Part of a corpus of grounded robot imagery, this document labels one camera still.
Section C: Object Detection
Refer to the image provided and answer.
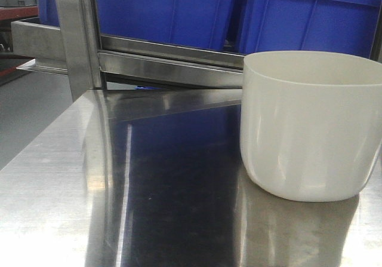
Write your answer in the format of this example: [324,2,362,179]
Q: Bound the stainless steel shelf frame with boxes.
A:
[12,0,381,98]

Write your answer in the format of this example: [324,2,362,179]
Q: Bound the blue plastic crate left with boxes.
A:
[96,0,235,51]

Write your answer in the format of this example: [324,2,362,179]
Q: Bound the red background rack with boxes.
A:
[0,6,38,21]

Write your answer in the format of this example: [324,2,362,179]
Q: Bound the blue crate far left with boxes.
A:
[38,0,60,27]

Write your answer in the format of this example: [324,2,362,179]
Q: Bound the blue plastic crate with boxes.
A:
[96,0,235,51]
[235,0,381,58]

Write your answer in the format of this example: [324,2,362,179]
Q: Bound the blue plastic crate right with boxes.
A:
[235,0,381,58]

